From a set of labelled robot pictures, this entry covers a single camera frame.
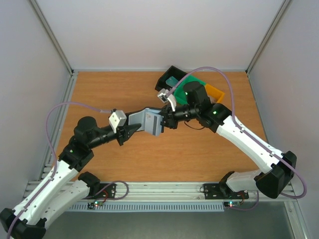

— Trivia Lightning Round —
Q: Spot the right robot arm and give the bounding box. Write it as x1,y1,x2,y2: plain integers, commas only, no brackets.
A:
160,82,297,199

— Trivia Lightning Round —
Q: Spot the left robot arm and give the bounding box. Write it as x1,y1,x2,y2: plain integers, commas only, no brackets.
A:
0,117,142,239

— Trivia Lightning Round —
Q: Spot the teal card stack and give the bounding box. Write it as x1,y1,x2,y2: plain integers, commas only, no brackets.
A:
165,76,179,88

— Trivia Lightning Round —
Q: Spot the green plastic bin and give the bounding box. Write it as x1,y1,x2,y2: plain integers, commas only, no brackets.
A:
173,76,208,105

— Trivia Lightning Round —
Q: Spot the black plastic bin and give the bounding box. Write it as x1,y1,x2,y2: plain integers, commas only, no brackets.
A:
155,66,186,92

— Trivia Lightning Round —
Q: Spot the yellow plastic bin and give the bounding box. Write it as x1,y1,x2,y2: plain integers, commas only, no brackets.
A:
204,84,225,103

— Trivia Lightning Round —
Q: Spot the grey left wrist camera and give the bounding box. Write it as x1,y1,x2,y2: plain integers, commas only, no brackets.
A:
109,110,127,133

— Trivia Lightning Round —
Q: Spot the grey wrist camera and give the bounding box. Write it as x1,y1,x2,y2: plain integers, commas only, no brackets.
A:
157,89,177,112
109,110,127,133

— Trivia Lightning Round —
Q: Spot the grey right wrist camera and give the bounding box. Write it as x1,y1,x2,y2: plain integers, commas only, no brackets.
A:
157,89,177,112

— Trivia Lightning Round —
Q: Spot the aluminium front rail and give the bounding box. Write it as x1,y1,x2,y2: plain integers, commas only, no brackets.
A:
22,181,295,203

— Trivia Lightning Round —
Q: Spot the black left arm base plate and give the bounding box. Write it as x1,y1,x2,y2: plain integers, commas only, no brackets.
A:
85,183,117,199

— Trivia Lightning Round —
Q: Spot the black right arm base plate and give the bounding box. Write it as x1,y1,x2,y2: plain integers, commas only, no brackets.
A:
200,183,249,200

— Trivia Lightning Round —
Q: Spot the white slotted cable duct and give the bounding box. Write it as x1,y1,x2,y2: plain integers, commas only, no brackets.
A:
68,202,224,213

